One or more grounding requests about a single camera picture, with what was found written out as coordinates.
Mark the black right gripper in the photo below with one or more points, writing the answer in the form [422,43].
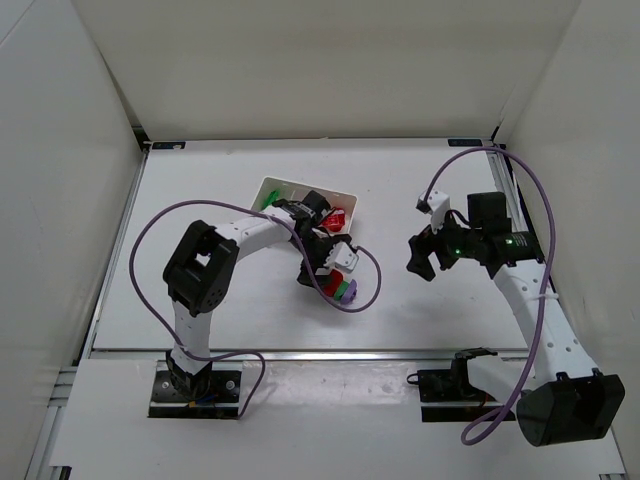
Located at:
[432,245]

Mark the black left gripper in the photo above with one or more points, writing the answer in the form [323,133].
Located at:
[314,265]

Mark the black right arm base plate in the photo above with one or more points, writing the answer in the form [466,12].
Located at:
[441,401]

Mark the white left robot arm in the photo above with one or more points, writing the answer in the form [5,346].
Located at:
[199,273]

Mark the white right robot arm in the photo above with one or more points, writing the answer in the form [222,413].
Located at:
[560,395]

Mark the red double half-round lego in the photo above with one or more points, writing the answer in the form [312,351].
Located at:
[334,282]

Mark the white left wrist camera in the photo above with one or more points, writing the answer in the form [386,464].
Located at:
[342,257]

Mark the aluminium frame rail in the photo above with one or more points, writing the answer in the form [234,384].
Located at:
[358,355]

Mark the green lego plates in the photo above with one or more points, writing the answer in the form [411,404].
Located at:
[272,197]

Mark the red oval flower lego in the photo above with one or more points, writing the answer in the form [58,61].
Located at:
[335,221]

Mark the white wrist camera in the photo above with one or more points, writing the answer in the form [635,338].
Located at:
[436,204]
[342,257]

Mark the white three-compartment tray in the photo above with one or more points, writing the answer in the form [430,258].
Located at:
[295,191]

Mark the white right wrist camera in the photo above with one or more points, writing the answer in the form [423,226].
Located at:
[436,204]

